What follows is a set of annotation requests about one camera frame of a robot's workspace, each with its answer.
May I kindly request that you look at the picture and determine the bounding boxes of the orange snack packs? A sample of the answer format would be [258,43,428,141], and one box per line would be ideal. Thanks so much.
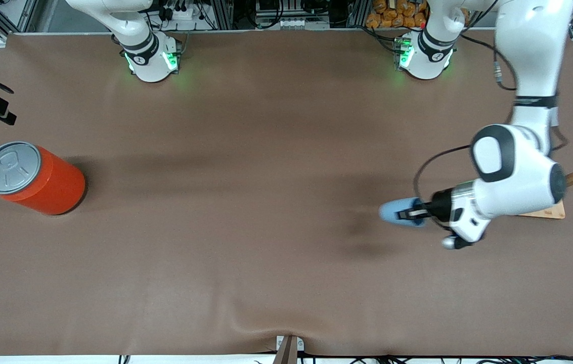
[366,0,427,29]

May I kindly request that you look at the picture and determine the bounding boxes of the light blue plastic cup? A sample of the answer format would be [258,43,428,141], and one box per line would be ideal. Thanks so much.
[379,198,427,228]

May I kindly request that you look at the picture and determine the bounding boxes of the brown table cover mat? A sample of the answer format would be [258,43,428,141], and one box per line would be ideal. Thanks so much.
[0,29,573,357]

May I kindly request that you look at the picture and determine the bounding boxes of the white power strip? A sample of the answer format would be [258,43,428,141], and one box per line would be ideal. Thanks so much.
[162,0,203,22]

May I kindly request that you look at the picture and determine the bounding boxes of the orange can grey lid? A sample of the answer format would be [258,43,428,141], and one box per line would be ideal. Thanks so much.
[0,141,86,216]

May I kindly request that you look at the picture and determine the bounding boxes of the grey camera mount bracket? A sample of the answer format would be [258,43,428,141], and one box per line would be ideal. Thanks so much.
[274,335,305,364]

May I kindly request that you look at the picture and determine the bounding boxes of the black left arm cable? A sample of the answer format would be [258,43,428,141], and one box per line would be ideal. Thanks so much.
[413,30,570,233]

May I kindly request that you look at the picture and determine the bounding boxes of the aluminium frame post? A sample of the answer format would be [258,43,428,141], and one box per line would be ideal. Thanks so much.
[347,0,372,28]
[210,0,234,30]

